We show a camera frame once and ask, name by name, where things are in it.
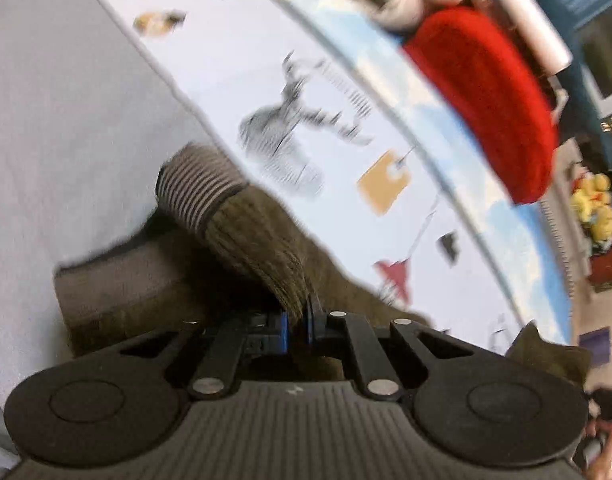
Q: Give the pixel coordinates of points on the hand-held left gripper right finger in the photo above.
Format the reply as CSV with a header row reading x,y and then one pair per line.
x,y
310,321

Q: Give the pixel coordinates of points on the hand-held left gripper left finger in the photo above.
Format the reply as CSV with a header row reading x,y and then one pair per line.
x,y
284,331

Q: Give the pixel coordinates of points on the olive brown knit sweater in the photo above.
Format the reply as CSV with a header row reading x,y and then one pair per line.
x,y
246,230

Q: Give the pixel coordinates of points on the person's right hand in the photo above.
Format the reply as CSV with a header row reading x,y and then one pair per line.
x,y
610,462

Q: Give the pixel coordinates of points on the purple box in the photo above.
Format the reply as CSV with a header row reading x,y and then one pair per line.
x,y
594,341

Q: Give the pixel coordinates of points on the yellow plush toy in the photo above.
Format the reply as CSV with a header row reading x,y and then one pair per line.
x,y
593,205

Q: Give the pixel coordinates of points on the printed blanket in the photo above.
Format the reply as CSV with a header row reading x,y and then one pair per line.
x,y
226,60

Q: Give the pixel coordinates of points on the red knitted sweater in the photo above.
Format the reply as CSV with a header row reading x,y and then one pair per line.
x,y
485,100

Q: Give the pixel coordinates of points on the white folded cloth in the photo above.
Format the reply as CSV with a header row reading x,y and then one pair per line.
x,y
530,15

